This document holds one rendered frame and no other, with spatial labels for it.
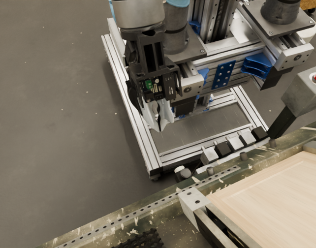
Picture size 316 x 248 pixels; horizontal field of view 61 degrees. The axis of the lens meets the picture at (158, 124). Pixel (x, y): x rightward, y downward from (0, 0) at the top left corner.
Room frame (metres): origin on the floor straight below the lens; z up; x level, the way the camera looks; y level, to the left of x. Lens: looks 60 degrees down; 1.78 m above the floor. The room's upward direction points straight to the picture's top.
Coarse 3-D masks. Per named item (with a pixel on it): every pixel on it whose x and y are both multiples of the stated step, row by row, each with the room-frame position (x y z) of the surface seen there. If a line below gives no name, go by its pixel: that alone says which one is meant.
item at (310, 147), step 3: (312, 141) 0.43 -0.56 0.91; (315, 141) 0.43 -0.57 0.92; (306, 144) 0.42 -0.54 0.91; (309, 144) 0.42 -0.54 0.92; (312, 144) 0.41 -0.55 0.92; (315, 144) 0.41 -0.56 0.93; (303, 147) 0.41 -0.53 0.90; (306, 147) 0.40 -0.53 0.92; (309, 147) 0.40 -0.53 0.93; (312, 147) 0.39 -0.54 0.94; (315, 147) 0.39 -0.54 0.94; (303, 150) 0.40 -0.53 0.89; (306, 150) 0.40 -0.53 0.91; (309, 150) 0.39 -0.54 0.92; (312, 150) 0.39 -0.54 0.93; (315, 150) 0.38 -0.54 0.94; (315, 153) 0.37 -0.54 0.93
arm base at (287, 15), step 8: (272, 0) 0.96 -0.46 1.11; (280, 0) 0.93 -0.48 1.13; (288, 0) 0.92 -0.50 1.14; (296, 0) 0.92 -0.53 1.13; (264, 8) 0.97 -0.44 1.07; (272, 8) 0.94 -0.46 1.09; (280, 8) 0.93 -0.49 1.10; (288, 8) 0.92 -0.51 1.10; (296, 8) 0.93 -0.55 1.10; (264, 16) 0.95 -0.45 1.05; (272, 16) 0.92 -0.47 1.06; (280, 16) 0.92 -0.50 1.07; (288, 16) 0.91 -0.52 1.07; (296, 16) 0.93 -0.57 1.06; (280, 24) 0.90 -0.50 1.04
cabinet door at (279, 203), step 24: (288, 168) 0.32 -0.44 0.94; (312, 168) 0.30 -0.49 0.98; (216, 192) 0.25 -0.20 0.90; (240, 192) 0.24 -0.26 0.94; (264, 192) 0.22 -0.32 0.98; (288, 192) 0.21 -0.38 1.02; (312, 192) 0.20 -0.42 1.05; (240, 216) 0.15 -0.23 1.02; (264, 216) 0.14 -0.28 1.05; (288, 216) 0.14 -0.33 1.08; (312, 216) 0.13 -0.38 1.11; (264, 240) 0.08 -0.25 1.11; (288, 240) 0.07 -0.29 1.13; (312, 240) 0.07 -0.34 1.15
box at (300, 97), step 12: (300, 72) 0.74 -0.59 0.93; (312, 72) 0.74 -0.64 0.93; (300, 84) 0.70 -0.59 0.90; (312, 84) 0.68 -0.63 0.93; (288, 96) 0.71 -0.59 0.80; (300, 96) 0.67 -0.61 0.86; (312, 96) 0.63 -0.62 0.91; (288, 108) 0.68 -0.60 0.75; (300, 108) 0.64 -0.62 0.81; (312, 108) 0.66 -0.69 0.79
